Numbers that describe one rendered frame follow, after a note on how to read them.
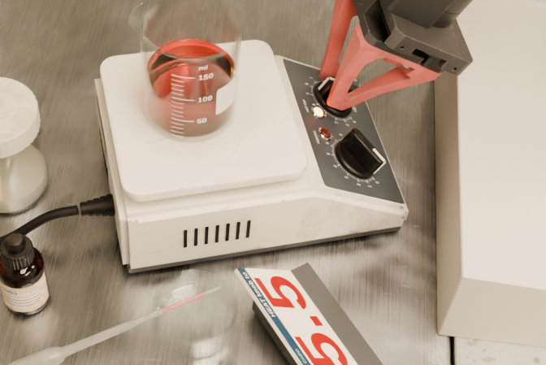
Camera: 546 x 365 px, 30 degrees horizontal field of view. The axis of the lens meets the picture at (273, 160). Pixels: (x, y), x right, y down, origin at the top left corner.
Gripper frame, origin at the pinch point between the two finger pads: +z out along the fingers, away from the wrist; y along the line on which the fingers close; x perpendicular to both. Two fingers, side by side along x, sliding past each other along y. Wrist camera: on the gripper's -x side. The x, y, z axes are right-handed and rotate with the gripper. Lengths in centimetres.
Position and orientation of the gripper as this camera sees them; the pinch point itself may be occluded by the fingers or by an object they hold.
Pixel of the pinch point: (336, 85)
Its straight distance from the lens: 72.8
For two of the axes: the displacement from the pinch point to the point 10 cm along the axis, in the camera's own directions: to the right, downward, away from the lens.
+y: 1.6, 7.5, -6.4
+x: 8.2, 2.5, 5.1
